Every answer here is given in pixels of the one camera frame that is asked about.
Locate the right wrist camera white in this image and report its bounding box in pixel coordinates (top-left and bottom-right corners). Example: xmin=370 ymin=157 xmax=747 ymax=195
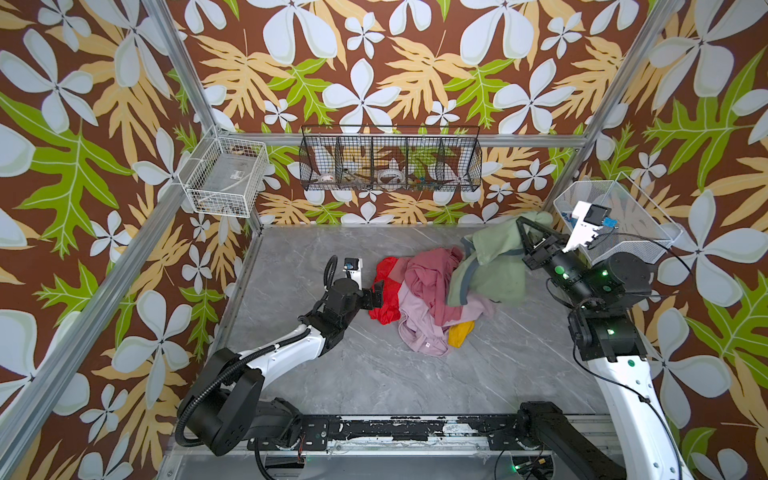
xmin=562 ymin=201 xmax=618 ymax=253

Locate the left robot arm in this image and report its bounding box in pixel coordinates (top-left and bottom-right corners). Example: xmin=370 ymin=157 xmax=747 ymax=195
xmin=174 ymin=278 xmax=384 ymax=456

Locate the white wire basket left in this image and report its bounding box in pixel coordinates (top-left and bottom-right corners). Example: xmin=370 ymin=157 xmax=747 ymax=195
xmin=179 ymin=128 xmax=270 ymax=218

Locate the white bowl in basket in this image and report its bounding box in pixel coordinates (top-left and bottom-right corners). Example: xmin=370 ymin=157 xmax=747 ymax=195
xmin=376 ymin=168 xmax=406 ymax=185

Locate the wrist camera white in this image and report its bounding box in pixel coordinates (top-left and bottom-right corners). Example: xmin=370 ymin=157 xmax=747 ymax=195
xmin=343 ymin=257 xmax=363 ymax=289
xmin=562 ymin=201 xmax=618 ymax=253

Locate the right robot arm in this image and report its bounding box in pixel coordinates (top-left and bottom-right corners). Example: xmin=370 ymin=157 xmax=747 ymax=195
xmin=516 ymin=217 xmax=692 ymax=479

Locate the white wire basket right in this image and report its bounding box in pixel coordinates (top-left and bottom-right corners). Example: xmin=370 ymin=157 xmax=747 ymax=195
xmin=554 ymin=174 xmax=682 ymax=265

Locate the white wire basket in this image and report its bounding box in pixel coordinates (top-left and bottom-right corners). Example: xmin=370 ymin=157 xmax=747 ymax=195
xmin=554 ymin=174 xmax=682 ymax=265
xmin=179 ymin=128 xmax=270 ymax=218

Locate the dark pink cloth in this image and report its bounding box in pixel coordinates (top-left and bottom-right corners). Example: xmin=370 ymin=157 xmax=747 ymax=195
xmin=404 ymin=247 xmax=463 ymax=327

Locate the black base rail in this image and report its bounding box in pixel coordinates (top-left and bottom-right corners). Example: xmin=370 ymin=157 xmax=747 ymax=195
xmin=247 ymin=414 xmax=539 ymax=452

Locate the black wire basket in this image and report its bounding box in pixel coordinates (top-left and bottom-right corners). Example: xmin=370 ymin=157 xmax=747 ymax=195
xmin=298 ymin=125 xmax=483 ymax=192

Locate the light pink cloth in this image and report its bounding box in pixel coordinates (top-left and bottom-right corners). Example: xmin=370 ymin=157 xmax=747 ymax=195
xmin=397 ymin=259 xmax=495 ymax=357

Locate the sage green cloth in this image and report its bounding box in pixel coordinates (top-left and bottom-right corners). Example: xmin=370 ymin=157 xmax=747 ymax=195
xmin=447 ymin=212 xmax=553 ymax=307

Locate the red cloth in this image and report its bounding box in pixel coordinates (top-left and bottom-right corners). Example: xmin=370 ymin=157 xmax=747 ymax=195
xmin=369 ymin=257 xmax=402 ymax=325

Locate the yellow cloth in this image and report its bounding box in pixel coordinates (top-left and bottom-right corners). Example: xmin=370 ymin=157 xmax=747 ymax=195
xmin=447 ymin=321 xmax=476 ymax=349

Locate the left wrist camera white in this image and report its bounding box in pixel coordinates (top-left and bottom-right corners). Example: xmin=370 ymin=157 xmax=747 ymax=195
xmin=343 ymin=257 xmax=363 ymax=289

